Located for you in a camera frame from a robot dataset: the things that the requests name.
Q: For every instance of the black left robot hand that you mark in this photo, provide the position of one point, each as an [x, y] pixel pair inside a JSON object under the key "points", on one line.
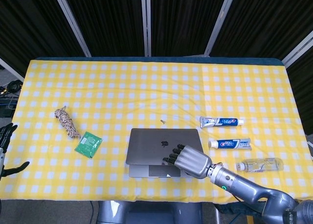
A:
{"points": [[7, 133]]}

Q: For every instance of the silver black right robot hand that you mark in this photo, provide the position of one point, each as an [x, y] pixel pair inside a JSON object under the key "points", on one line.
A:
{"points": [[193, 161]]}

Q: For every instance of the grey laptop computer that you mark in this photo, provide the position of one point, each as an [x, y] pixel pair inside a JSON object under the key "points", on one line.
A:
{"points": [[151, 141]]}

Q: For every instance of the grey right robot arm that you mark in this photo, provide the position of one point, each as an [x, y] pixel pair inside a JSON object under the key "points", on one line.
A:
{"points": [[240, 183]]}

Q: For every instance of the toothpaste tube wide white cap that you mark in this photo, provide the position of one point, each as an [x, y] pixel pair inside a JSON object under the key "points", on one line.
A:
{"points": [[230, 143]]}

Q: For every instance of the toothpaste tube narrow white cap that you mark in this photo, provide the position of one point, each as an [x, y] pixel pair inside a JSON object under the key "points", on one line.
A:
{"points": [[220, 122]]}

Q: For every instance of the clear plastic water bottle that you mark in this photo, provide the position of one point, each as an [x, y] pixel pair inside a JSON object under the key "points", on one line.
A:
{"points": [[261, 164]]}

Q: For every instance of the green foil packet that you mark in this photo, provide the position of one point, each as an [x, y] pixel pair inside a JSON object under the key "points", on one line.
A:
{"points": [[88, 144]]}

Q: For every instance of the grey robot torso base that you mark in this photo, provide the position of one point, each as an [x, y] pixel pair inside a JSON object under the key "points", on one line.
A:
{"points": [[112, 213]]}

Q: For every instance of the yellow white checkered tablecloth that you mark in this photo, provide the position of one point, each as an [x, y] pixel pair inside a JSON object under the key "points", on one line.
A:
{"points": [[122, 92]]}

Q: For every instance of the dark ribbed screen panel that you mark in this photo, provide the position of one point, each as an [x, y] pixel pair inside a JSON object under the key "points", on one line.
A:
{"points": [[27, 21], [185, 18], [110, 18], [269, 18]]}

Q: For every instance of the white metal screen post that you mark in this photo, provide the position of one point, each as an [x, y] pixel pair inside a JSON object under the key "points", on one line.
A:
{"points": [[146, 23], [72, 23], [298, 48], [11, 70], [218, 23]]}

